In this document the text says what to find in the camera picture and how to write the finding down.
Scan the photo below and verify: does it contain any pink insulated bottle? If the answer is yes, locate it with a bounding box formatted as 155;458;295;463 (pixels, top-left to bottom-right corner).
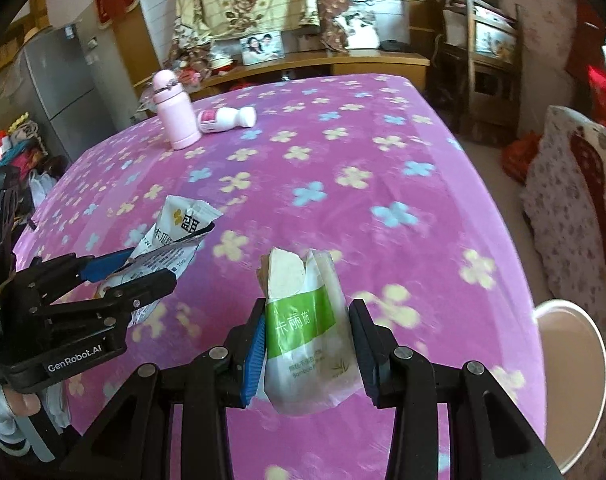
151;71;202;151

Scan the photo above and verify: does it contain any purple floral bed sheet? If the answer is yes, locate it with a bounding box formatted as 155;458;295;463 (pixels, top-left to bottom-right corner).
520;105;606;321

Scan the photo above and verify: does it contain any red cloth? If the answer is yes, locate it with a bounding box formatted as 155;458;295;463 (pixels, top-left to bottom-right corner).
565;0;606;136

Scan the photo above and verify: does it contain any green white tissue packet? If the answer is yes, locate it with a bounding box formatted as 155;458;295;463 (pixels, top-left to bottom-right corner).
257;246;364;417

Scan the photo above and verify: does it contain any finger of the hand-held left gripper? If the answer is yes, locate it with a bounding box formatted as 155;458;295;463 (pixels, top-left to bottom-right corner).
16;246;136;287
32;269;178;332

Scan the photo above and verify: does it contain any red plastic bag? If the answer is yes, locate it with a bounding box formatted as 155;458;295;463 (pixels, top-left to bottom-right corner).
500;130;541;183

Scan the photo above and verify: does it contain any framed photo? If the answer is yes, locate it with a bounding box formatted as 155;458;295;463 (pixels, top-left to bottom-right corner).
239;31;285;66

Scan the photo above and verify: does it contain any grey refrigerator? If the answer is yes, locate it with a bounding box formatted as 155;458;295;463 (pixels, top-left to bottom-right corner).
20;22;119;161

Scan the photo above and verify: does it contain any white printed bag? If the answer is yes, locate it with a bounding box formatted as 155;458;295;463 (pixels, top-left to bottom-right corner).
335;10;381;51

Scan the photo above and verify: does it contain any wooden sideboard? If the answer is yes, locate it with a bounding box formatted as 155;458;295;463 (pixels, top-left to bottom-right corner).
133;50;431;111

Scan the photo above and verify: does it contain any pink floral blanket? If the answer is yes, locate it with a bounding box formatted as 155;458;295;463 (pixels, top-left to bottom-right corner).
10;74;548;480

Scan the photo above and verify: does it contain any white bottle with pink label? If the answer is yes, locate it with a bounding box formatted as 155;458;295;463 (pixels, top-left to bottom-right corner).
198;106;258;135

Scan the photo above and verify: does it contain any pile of colourful bags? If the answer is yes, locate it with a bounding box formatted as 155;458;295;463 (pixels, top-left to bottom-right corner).
0;117;69;201

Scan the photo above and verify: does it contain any pile of gift packages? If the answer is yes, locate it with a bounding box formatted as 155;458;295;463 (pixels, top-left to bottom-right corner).
165;45;244;96

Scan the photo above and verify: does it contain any red white patterned blanket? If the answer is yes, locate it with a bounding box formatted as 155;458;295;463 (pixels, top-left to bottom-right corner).
573;130;606;281

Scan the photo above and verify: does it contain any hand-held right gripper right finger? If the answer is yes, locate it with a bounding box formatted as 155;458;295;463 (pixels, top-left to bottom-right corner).
348;299;566;480

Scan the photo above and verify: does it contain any cream floral hanging blanket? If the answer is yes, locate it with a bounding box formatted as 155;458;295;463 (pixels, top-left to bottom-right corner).
165;0;354;68

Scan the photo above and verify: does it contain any white shopping bag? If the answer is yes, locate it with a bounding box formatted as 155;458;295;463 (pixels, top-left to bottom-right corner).
29;170;59;208

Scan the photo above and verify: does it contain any white orange snack wrapper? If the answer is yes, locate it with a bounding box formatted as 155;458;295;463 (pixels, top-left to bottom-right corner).
96;195;223;326

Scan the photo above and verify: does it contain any person's left hand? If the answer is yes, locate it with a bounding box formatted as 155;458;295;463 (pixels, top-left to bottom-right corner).
6;392;40;417

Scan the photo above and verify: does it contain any framed picture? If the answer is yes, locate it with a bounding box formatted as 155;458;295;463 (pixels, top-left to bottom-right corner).
475;20;518;61

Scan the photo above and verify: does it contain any wooden chair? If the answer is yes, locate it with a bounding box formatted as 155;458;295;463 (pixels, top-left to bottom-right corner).
425;0;524;136

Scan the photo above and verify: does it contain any white plastic bucket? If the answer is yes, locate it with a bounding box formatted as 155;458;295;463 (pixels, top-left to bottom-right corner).
533;299;606;478

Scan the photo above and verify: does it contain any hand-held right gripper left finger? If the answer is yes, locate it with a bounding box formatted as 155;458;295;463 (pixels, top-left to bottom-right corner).
66;297;269;480

